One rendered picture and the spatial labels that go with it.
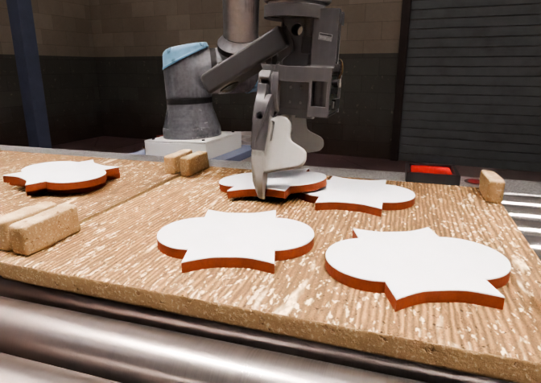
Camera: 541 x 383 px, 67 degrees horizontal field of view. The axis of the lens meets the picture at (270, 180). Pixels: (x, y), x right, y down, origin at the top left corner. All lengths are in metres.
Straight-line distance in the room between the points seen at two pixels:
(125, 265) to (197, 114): 0.75
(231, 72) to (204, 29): 5.56
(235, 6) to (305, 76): 0.58
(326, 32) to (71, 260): 0.32
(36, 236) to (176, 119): 0.71
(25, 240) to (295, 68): 0.30
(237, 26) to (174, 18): 5.33
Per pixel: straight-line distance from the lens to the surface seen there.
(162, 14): 6.46
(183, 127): 1.04
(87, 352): 0.30
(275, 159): 0.45
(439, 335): 0.27
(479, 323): 0.29
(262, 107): 0.44
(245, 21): 1.01
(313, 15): 0.46
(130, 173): 0.63
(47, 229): 0.40
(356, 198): 0.46
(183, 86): 1.05
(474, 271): 0.33
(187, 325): 0.31
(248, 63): 0.48
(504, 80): 5.11
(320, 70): 0.44
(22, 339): 0.33
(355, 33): 5.25
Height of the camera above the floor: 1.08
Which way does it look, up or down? 15 degrees down
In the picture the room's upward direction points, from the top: straight up
